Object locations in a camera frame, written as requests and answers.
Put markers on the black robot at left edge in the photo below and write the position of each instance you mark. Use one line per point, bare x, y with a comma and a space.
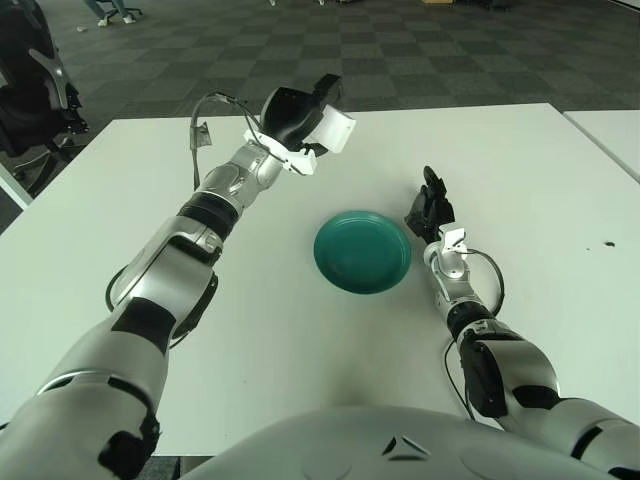
25, 100

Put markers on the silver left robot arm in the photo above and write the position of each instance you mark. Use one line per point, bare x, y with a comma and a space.
165, 270

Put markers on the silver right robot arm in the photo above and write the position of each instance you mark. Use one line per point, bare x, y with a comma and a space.
515, 365

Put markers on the white charger block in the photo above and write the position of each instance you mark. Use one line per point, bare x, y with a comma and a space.
336, 129

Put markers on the seated person legs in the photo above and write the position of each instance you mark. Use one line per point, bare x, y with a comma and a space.
95, 7

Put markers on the white table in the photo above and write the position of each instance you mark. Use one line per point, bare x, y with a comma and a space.
610, 132

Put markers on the black swivel chair base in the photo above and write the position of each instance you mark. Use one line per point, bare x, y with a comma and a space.
132, 11

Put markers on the white desk edge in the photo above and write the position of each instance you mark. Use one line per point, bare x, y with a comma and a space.
15, 187

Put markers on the teal round plate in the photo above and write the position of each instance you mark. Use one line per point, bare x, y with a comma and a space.
362, 252

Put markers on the silver robot torso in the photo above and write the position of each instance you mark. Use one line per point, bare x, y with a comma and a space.
350, 445

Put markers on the cardboard box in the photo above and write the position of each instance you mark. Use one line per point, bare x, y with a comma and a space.
437, 2

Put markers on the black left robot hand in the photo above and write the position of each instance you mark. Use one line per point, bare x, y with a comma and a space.
290, 115

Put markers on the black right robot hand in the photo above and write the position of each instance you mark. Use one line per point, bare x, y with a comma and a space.
430, 210

